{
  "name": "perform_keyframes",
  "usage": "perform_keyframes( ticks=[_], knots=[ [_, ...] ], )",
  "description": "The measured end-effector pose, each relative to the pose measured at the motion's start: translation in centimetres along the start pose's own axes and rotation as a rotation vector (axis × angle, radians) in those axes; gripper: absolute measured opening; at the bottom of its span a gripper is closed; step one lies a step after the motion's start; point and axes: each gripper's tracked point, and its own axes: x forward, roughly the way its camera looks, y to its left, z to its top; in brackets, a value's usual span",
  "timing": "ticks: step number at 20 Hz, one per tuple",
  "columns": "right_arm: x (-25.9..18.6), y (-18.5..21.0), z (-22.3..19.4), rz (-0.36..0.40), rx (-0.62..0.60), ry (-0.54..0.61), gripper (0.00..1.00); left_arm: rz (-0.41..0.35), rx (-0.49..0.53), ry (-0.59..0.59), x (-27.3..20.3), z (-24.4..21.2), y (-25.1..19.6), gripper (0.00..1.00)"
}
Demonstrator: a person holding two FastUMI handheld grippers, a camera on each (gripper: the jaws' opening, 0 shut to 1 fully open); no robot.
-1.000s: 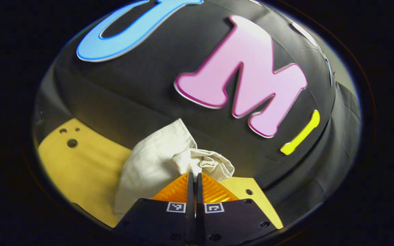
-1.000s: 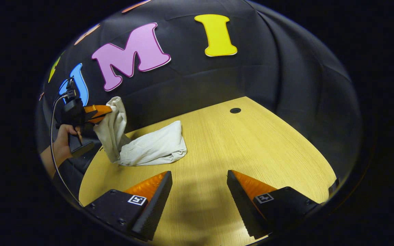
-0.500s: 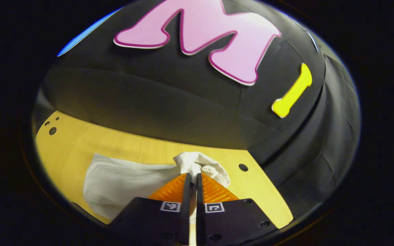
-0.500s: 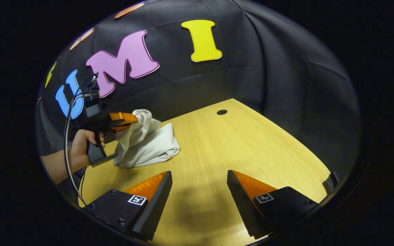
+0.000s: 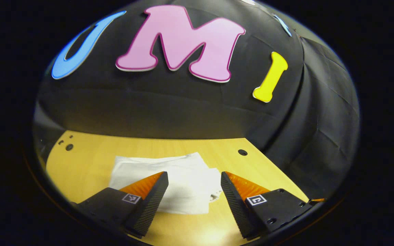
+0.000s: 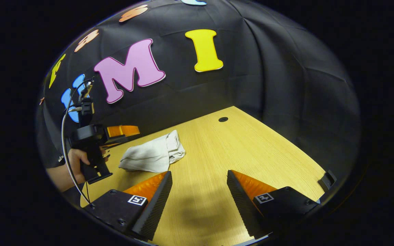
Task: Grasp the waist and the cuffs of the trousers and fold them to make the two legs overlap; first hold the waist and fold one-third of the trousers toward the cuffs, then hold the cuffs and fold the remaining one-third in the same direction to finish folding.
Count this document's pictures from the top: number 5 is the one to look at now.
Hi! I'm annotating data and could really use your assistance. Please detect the white jeans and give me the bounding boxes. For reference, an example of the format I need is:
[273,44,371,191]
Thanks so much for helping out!
[109,152,223,215]

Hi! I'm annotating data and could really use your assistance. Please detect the black backdrop cloth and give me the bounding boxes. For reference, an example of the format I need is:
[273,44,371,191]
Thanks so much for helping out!
[33,0,361,202]

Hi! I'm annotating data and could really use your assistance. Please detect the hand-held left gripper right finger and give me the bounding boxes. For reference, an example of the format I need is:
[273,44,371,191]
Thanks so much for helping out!
[221,172,314,240]

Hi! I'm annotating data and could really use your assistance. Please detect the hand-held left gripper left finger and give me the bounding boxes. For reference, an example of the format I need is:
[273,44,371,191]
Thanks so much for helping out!
[72,172,169,238]

